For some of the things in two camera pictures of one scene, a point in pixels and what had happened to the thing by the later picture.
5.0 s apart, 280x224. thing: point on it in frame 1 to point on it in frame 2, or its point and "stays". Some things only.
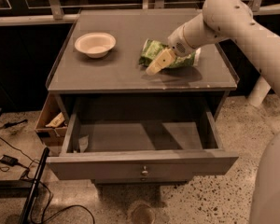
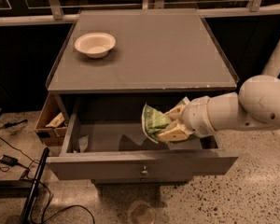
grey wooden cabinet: (121, 124) stays
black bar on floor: (24, 217) stays
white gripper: (177, 44) to (196, 116)
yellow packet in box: (57, 121) stays
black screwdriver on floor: (9, 124) stays
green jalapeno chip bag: (152, 48) to (154, 119)
